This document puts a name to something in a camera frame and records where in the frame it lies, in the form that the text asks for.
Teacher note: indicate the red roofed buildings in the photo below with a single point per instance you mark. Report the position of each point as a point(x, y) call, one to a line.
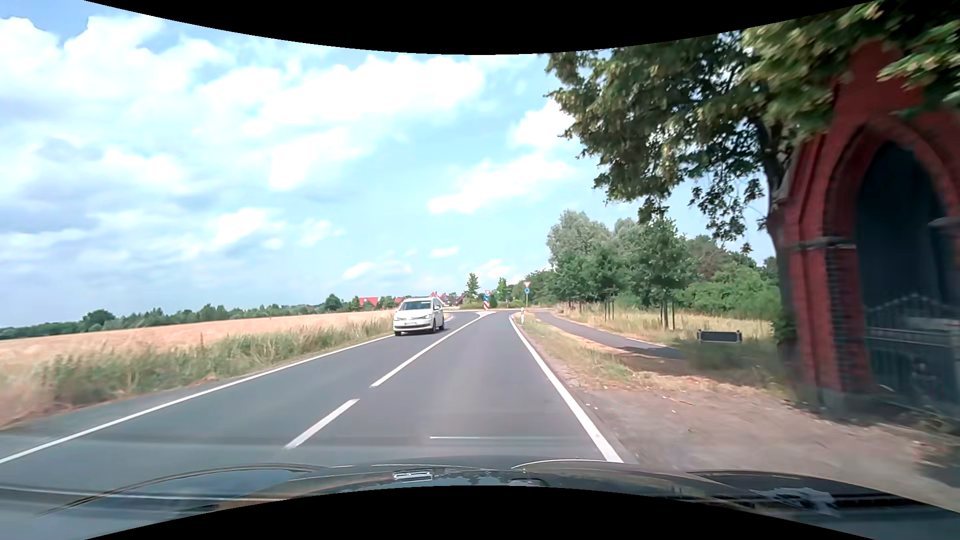
point(369, 301)

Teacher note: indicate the dry grain field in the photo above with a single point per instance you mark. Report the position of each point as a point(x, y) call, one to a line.
point(150, 337)

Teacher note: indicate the road markings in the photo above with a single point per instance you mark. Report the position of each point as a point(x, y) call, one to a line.
point(568, 401)

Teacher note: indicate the red brick gate building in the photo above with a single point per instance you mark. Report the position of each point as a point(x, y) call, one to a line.
point(870, 262)

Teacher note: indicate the grey asphalt road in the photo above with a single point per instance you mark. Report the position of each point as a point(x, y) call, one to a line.
point(465, 390)

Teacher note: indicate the distant tree line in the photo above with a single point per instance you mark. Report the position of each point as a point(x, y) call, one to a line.
point(165, 315)

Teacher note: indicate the dry grass and dirt verge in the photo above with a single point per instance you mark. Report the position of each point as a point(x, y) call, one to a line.
point(675, 420)

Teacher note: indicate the road sign on post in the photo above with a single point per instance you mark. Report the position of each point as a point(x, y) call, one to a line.
point(527, 292)

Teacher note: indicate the car's own bonnet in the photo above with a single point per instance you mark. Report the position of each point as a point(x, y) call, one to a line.
point(480, 480)

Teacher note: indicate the tall grass verge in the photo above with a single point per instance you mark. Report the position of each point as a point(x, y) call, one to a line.
point(187, 364)

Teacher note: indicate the grey asphalt cycle path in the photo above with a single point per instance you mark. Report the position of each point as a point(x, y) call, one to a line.
point(600, 336)

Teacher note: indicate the large leafy tree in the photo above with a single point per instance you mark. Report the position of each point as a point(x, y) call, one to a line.
point(675, 127)

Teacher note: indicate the row of trees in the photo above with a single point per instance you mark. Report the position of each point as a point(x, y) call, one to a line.
point(637, 262)

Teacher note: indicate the white car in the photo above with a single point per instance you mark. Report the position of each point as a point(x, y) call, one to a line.
point(418, 315)

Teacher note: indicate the dry grass field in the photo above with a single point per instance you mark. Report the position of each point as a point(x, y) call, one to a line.
point(705, 324)

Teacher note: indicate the dark bench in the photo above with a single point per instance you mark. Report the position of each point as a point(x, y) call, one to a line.
point(718, 337)

